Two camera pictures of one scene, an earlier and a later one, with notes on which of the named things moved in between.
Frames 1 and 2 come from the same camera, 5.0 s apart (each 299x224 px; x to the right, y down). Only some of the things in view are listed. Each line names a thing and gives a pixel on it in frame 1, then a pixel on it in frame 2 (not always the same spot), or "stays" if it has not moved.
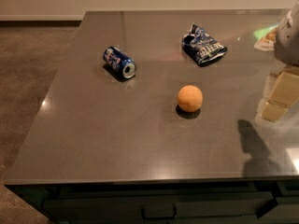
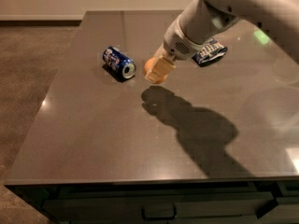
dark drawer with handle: x=135 y=206 stays
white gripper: x=288 y=41 → x=176 y=45
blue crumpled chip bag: x=202 y=47 stays
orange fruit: x=190 y=98 → x=149 y=63
